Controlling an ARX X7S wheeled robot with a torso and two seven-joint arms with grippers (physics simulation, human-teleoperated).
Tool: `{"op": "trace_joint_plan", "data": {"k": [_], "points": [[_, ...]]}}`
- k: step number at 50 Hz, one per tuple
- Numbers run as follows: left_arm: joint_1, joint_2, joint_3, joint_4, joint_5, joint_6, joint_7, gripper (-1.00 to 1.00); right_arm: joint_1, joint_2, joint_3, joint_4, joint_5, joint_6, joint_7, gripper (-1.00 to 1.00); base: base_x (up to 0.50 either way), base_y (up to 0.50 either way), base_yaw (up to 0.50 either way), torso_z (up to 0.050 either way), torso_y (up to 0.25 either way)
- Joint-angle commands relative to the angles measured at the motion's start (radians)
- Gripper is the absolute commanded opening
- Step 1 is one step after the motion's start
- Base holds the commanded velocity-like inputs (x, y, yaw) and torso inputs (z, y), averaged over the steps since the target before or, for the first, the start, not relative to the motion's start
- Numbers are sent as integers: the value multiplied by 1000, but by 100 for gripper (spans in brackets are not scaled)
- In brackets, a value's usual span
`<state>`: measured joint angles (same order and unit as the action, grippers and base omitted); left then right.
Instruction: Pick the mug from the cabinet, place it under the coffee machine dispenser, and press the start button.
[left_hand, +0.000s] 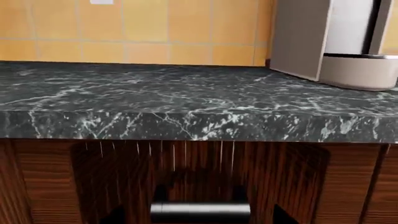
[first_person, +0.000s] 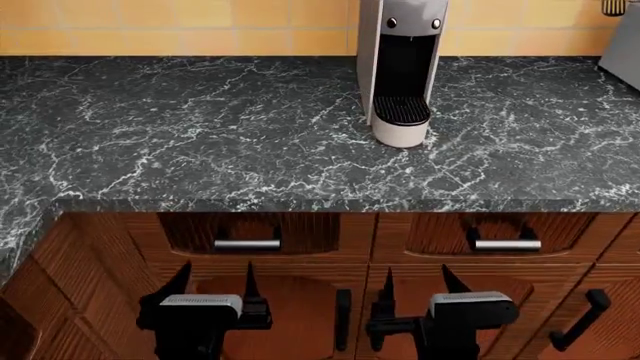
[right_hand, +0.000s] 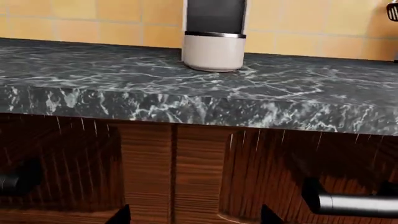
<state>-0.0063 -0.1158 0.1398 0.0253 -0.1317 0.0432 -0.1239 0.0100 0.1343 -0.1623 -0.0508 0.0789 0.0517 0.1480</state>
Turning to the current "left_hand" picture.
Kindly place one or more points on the beige coffee machine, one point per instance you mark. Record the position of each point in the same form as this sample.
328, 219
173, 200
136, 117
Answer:
348, 67

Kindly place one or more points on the dark wooden base cabinet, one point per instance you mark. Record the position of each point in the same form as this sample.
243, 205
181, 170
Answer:
46, 182

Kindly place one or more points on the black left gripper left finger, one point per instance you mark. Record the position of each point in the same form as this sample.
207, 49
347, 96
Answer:
115, 217

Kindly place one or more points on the white wall socket plate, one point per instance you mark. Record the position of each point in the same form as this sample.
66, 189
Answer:
101, 1

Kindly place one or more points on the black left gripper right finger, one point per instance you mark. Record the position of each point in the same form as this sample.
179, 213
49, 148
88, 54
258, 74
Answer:
283, 217

